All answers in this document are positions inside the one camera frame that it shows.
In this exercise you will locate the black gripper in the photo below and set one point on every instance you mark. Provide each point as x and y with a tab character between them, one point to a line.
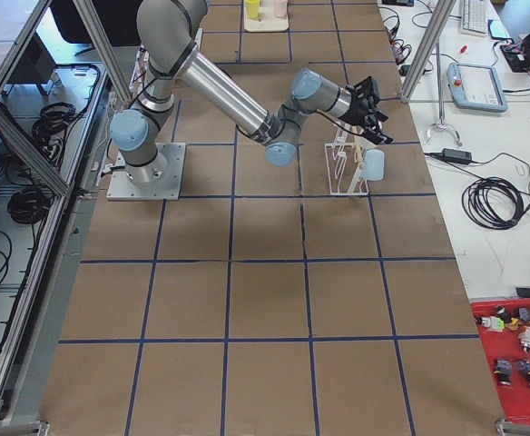
358	113

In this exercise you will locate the light blue cup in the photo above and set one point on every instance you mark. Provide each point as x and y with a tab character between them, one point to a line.
374	165

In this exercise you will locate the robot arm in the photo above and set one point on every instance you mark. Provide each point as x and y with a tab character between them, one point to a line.
167	30

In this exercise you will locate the pink ikea cup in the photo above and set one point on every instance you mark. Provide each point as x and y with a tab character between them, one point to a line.
280	8

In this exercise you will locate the yellow ikea cup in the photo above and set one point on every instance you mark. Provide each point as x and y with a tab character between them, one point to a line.
252	9

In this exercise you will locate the black power adapter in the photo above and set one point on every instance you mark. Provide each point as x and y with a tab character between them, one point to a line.
456	156

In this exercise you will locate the teach pendant tablet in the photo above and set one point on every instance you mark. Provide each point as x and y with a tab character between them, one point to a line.
476	87

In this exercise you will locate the cream serving tray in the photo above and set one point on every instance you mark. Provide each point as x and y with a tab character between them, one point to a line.
267	22

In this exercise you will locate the white keyboard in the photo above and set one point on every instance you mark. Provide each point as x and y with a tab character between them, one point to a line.
473	17

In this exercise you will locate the red parts tray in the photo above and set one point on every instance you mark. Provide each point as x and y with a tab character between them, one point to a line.
504	330

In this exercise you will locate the white wire cup rack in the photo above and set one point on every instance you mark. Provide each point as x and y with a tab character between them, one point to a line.
345	162

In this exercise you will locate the aluminium frame post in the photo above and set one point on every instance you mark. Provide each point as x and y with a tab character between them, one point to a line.
428	40

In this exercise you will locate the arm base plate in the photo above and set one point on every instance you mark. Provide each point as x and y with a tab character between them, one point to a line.
159	180

